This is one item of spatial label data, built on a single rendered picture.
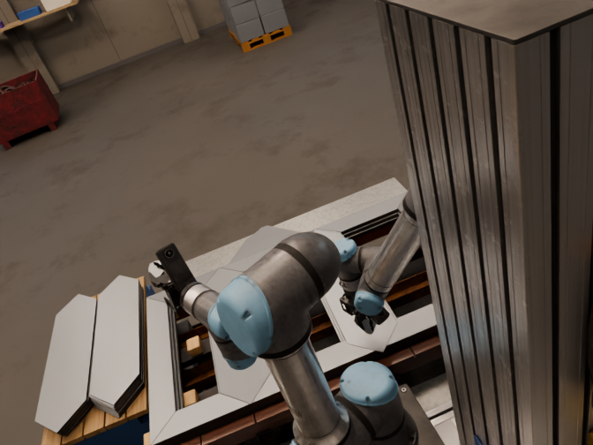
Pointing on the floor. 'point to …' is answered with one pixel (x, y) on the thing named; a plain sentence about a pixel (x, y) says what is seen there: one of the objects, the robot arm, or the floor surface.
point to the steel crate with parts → (26, 107)
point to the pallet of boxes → (255, 21)
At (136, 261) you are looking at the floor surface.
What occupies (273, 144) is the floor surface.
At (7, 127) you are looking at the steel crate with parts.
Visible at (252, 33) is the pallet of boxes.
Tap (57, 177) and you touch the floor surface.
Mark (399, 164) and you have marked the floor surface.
